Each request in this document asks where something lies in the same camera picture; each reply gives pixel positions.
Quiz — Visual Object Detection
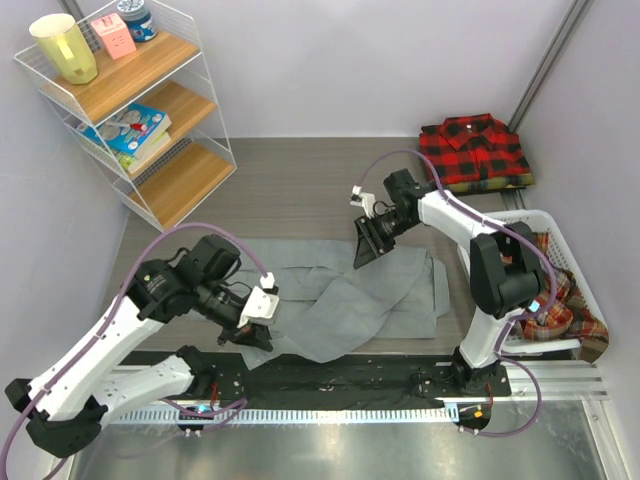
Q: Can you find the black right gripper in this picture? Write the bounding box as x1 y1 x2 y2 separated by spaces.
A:
354 209 417 270

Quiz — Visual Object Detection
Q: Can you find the grey long sleeve shirt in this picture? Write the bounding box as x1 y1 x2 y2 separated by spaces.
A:
240 239 450 369

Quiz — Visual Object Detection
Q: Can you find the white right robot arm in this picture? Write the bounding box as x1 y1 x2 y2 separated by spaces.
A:
350 169 545 395

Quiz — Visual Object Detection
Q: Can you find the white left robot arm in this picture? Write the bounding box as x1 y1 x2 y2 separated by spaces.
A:
5 235 279 459

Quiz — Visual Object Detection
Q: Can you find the red black plaid shirt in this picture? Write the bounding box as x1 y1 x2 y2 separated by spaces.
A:
419 113 531 185

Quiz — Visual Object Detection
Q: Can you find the yellow green plaid shirt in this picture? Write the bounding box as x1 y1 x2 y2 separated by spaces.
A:
444 173 535 196

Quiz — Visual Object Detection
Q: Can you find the orange plaid shirt in basket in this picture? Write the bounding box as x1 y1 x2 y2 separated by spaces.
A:
520 256 609 364

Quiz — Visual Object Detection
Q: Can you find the white plastic laundry basket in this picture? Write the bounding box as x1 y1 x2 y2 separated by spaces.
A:
462 210 603 364

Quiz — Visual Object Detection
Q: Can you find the green book under blue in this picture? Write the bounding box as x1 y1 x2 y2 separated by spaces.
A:
116 132 171 174

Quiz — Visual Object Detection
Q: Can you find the red white marker pen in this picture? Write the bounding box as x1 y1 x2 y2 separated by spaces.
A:
106 118 150 133

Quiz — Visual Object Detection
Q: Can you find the pink cube box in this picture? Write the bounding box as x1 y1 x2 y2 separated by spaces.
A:
90 13 136 60

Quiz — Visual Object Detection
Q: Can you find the blue lidded jar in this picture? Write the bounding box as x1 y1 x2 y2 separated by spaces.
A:
116 0 157 43

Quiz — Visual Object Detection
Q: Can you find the yellow plastic pitcher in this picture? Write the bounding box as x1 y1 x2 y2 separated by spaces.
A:
29 13 98 85

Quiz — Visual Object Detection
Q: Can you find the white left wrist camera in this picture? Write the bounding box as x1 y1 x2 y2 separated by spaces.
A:
237 272 279 328

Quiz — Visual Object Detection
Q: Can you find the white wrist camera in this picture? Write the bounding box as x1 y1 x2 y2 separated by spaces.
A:
350 185 376 218
237 272 279 328

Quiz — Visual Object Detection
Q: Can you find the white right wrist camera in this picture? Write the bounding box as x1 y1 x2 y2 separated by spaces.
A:
350 185 376 218

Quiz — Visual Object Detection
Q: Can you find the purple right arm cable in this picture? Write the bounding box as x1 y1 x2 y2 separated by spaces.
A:
357 148 559 441

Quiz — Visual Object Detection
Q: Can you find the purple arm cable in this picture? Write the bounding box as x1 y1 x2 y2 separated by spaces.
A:
0 222 276 480
357 148 559 441

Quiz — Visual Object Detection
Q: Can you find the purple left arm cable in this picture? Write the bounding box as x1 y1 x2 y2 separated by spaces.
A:
0 222 276 480

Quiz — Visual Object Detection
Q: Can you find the white slotted cable duct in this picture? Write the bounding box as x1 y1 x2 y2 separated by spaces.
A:
113 404 459 426

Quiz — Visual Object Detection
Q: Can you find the white wire wooden shelf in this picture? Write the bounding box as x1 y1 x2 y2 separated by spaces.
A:
14 1 237 231

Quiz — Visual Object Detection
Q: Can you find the aluminium frame post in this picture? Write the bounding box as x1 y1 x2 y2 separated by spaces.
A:
508 0 594 131

